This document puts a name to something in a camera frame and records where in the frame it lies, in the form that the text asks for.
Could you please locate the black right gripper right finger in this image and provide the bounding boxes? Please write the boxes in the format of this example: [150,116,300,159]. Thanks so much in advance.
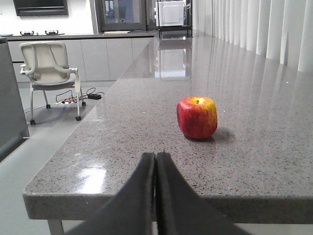
[156,152,248,235]

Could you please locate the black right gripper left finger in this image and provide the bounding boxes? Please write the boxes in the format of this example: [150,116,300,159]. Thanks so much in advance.
[66,153,155,235]

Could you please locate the red yellow apple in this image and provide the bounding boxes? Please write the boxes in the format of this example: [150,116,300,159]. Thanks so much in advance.
[177,96,218,140]

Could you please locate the black power adapter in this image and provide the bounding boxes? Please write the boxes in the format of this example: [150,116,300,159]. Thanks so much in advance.
[87,93,102,100]

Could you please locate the grey kitchen island cabinet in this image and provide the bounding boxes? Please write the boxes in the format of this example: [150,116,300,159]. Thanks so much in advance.
[0,37,29,160]

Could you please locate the grey base cabinets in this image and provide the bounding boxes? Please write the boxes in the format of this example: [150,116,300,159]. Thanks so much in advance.
[7,35,153,82]

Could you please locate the white mesh office chair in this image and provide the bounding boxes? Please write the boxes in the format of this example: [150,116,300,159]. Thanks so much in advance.
[19,41,86,125]

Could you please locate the black metal rack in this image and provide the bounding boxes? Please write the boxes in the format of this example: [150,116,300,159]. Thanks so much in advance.
[157,0,192,38]

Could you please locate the black gas stove burners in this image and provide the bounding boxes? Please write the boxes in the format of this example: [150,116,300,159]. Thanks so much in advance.
[20,30,64,36]

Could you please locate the white microwave oven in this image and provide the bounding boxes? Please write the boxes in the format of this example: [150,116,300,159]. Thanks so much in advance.
[155,0,185,27]

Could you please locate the dark framed window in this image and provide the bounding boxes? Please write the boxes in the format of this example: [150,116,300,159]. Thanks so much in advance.
[94,0,157,33]

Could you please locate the white curtain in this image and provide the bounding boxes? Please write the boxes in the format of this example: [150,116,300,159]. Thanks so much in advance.
[192,0,313,74]

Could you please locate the black range hood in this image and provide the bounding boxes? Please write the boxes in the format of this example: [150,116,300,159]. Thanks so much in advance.
[13,0,68,16]

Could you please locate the white power strip with cables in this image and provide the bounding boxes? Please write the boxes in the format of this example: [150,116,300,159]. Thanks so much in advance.
[55,90,87,106]

